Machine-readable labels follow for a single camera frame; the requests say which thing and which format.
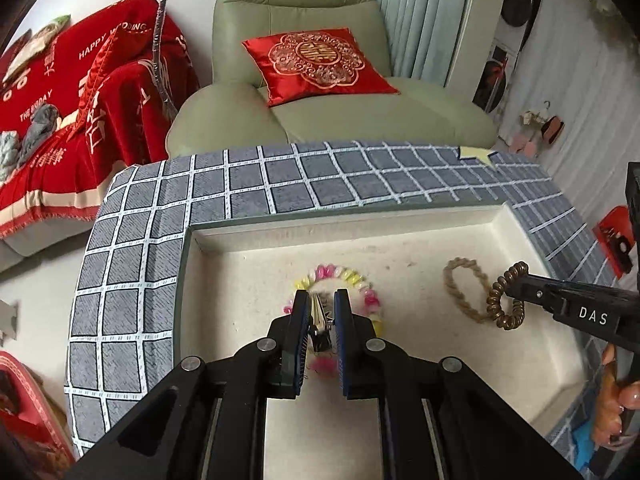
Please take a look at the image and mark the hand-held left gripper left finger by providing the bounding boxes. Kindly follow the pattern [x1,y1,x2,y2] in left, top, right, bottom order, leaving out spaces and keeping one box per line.
[65,289,311,480]

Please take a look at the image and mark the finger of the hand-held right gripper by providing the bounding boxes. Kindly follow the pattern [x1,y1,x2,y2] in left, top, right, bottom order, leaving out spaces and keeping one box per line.
[502,272,640,353]

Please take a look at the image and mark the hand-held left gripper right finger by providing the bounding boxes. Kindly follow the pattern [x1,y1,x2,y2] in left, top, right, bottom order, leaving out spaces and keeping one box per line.
[333,288,583,480]

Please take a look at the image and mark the silver metal hair clip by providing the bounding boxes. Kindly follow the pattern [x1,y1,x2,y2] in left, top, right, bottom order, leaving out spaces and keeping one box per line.
[309,292,335,356]

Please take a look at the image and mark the brown spiral hair tie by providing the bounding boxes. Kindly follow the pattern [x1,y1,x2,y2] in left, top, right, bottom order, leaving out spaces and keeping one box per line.
[486,261,529,331]

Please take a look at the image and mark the white tray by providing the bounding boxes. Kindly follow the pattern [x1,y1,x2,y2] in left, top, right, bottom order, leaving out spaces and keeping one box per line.
[180,201,588,480]

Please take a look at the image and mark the person's right hand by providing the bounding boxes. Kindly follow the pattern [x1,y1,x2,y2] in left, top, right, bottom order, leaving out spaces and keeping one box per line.
[595,345,640,446]

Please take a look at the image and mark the hanging pink ornaments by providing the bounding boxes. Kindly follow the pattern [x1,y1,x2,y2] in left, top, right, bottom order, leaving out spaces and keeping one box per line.
[510,101,566,157]

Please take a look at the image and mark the grey checked tablecloth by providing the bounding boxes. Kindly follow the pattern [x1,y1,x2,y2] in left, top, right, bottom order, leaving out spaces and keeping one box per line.
[64,139,618,480]

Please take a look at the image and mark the red embroidered cushion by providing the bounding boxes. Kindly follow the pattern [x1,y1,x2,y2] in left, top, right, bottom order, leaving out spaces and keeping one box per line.
[241,27,401,107]

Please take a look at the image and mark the red patterned box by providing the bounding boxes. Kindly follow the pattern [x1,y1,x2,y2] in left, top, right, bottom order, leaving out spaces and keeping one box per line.
[0,350,76,480]

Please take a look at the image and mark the grey sofa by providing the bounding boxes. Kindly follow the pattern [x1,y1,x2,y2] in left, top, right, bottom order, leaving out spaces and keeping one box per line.
[0,220,96,273]

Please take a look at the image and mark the red-covered sofa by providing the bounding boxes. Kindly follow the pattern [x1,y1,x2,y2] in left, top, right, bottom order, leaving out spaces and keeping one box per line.
[0,0,201,241]

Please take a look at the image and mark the light blue curtain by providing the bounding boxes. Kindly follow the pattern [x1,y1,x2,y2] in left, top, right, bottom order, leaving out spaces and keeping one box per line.
[357,0,473,88]

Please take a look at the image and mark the small white box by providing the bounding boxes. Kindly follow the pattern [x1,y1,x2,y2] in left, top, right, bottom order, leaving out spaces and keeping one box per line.
[0,300,21,343]

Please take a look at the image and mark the silver lamp pole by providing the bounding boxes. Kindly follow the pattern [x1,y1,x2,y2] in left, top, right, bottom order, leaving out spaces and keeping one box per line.
[150,0,178,121]

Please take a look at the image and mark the green leather armchair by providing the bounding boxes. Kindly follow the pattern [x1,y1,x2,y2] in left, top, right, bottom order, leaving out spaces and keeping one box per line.
[165,0,496,158]

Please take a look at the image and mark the grey cloth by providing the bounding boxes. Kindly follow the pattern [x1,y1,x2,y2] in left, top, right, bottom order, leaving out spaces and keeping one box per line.
[17,102,63,168]

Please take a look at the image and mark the red satin pillow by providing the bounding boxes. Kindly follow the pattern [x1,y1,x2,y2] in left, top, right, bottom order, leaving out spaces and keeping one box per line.
[70,25,151,131]

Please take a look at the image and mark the light teal cloth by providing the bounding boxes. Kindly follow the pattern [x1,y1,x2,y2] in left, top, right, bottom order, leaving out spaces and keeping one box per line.
[0,130,21,181]

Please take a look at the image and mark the photo print pillow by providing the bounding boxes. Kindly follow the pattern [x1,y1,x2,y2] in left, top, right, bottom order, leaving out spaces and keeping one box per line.
[5,12,71,83]

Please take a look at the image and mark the colourful bead bracelet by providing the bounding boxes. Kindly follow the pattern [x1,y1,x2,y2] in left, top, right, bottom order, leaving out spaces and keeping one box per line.
[282,262,386,378]

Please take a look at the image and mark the beige braided hair tie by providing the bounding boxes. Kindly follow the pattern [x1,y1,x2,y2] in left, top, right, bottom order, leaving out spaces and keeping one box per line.
[443,257,501,323]

